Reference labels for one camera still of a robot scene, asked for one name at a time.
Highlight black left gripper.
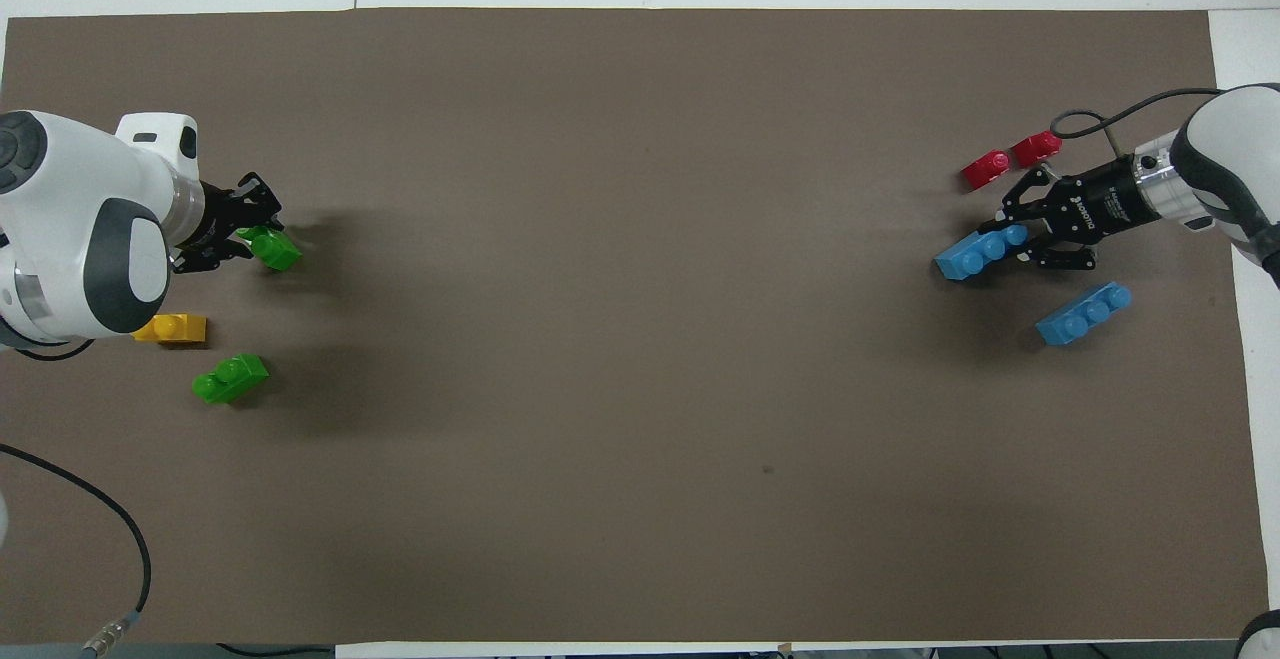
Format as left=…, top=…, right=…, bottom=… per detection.
left=174, top=172, right=285, bottom=276

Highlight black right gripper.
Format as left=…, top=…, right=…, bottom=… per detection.
left=996, top=158, right=1153, bottom=272

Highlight green toy brick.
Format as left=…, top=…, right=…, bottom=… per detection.
left=191, top=353, right=270, bottom=406
left=237, top=225, right=303, bottom=273

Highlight blue three-stud toy brick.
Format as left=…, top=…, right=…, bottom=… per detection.
left=1033, top=282, right=1134, bottom=347
left=934, top=224, right=1032, bottom=283

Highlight red toy brick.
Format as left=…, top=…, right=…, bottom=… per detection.
left=961, top=150, right=1012, bottom=192
left=1012, top=129, right=1064, bottom=170

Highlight yellow toy brick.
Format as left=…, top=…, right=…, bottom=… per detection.
left=132, top=313, right=208, bottom=345

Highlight brown table mat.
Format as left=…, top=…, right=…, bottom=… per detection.
left=0, top=7, right=1273, bottom=645

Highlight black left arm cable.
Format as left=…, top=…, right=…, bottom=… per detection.
left=0, top=443, right=154, bottom=658

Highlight thin black cable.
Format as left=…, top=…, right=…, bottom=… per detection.
left=215, top=643, right=337, bottom=659

